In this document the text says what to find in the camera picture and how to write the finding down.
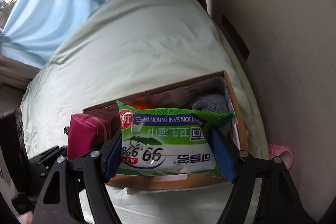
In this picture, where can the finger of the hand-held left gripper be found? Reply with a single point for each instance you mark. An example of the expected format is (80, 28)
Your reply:
(44, 159)

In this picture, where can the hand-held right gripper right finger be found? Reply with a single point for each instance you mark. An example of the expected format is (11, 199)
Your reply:
(221, 155)

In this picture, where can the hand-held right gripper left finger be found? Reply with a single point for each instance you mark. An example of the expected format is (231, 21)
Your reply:
(113, 158)

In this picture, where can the pink zip pouch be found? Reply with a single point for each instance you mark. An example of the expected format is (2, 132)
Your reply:
(86, 134)

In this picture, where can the grey sock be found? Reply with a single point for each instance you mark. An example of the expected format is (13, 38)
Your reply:
(210, 103)

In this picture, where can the green wet wipes packet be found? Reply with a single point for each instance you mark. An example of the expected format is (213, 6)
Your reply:
(168, 140)

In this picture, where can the cardboard box with pink print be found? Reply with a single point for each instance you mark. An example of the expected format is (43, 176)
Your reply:
(204, 82)

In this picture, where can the pink ribbed slipper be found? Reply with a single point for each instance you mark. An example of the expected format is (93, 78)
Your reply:
(281, 154)

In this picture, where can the light blue hanging cloth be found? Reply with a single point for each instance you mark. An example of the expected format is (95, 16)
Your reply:
(47, 8)

